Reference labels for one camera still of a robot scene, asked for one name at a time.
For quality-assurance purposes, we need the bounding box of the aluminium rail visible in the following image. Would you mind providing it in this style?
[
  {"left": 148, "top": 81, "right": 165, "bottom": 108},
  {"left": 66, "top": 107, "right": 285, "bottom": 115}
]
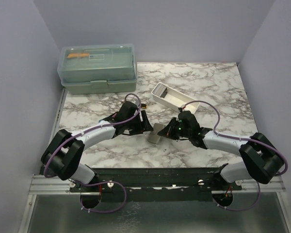
[{"left": 29, "top": 175, "right": 70, "bottom": 195}]

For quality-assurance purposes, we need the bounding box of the green plastic storage box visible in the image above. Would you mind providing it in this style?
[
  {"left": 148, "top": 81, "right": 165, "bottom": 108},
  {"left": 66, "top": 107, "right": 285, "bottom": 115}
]
[{"left": 57, "top": 44, "right": 137, "bottom": 95}]

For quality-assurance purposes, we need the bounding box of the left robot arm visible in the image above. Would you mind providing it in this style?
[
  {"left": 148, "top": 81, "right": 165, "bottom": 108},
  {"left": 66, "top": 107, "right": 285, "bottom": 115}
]
[{"left": 41, "top": 101, "right": 153, "bottom": 192}]

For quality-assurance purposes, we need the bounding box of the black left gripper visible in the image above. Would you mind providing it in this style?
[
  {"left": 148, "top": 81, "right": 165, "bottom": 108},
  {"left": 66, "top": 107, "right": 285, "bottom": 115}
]
[{"left": 125, "top": 111, "right": 153, "bottom": 136}]

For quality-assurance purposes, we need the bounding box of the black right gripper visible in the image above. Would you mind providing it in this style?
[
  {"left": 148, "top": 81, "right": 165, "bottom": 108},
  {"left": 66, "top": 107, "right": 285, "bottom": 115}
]
[{"left": 159, "top": 117, "right": 191, "bottom": 141}]

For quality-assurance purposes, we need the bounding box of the orange item inside box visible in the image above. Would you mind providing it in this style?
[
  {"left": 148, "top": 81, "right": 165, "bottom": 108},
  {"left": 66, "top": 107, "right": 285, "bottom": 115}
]
[{"left": 67, "top": 53, "right": 90, "bottom": 59}]

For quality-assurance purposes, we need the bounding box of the white rectangular card tray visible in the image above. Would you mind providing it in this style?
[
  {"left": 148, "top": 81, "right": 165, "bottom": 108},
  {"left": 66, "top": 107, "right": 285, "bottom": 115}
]
[{"left": 151, "top": 83, "right": 195, "bottom": 112}]

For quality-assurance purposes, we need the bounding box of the beige card holder wallet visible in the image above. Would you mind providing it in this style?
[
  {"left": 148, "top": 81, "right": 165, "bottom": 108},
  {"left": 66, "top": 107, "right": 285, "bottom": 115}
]
[{"left": 147, "top": 123, "right": 165, "bottom": 144}]

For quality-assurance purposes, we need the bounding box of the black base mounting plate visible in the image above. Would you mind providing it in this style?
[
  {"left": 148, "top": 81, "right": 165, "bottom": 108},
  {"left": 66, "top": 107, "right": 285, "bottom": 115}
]
[{"left": 69, "top": 167, "right": 255, "bottom": 206}]

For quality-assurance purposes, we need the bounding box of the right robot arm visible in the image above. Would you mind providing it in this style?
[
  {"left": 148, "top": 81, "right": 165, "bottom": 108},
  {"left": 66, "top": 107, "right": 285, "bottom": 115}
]
[{"left": 158, "top": 111, "right": 284, "bottom": 190}]

